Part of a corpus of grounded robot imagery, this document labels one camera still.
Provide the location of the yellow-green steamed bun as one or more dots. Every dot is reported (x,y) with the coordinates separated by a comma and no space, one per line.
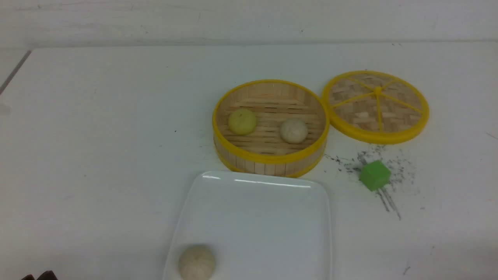
(242,121)

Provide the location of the white steamed bun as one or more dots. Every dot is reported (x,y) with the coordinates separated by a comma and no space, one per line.
(197,262)
(293,131)

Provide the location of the white square plate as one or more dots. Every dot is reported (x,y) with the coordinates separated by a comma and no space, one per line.
(258,227)

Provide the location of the white steamed bun on plate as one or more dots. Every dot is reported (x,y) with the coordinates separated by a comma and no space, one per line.
(197,262)

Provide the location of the bamboo steamer basket yellow rim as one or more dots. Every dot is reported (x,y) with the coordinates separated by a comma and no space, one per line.
(264,151)

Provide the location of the green cube block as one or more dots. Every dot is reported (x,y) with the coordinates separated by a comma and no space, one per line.
(375,175)

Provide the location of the bamboo steamer lid yellow rim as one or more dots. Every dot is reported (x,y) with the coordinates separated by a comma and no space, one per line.
(375,107)

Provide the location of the dark object at corner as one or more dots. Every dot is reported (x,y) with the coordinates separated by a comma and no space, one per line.
(47,275)

